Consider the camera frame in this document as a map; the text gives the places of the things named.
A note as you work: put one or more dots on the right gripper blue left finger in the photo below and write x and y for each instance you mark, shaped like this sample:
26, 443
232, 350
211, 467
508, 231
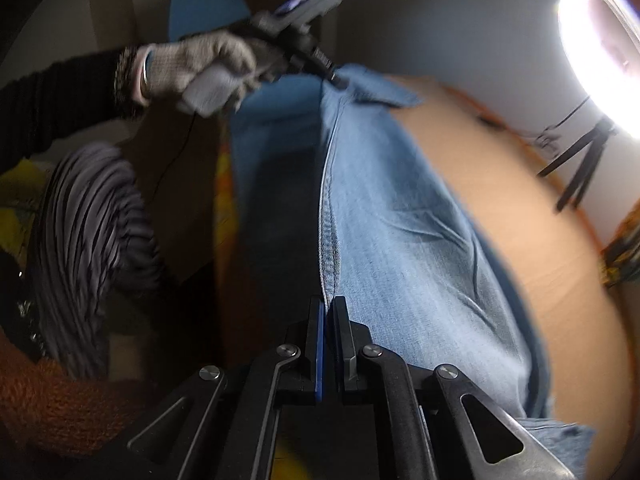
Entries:
314, 350

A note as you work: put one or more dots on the left hand in grey glove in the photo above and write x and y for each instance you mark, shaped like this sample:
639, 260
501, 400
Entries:
164, 71

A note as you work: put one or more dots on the left forearm in black sleeve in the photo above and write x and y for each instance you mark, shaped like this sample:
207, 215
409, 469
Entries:
66, 98

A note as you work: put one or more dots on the striped grey leg clothing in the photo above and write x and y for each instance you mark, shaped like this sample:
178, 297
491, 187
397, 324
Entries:
91, 235

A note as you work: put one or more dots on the light blue denim pants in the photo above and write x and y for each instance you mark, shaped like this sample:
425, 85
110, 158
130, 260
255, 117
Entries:
337, 199

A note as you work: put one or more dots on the beige bed blanket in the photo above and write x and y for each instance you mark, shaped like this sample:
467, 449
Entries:
553, 257

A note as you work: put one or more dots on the orange patterned cloth on wall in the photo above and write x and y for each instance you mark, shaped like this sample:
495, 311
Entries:
620, 259

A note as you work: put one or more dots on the blue plastic chair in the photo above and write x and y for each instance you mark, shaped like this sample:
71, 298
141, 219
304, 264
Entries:
189, 17

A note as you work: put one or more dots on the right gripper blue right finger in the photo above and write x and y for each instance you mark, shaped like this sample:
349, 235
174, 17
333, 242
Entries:
341, 352

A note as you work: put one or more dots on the white ring light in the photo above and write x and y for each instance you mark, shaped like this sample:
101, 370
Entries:
600, 39

